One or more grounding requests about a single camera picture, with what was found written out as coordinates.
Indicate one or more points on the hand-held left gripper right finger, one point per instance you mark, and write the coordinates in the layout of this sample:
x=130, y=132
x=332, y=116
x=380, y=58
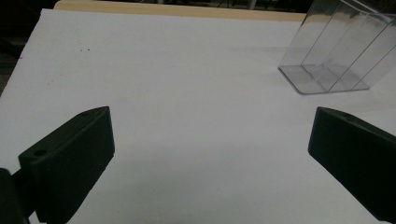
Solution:
x=355, y=155

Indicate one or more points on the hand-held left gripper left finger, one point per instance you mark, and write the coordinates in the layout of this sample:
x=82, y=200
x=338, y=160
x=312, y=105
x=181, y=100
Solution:
x=68, y=161

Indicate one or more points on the clear plastic organizer box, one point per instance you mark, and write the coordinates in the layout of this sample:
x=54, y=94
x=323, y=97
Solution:
x=339, y=53

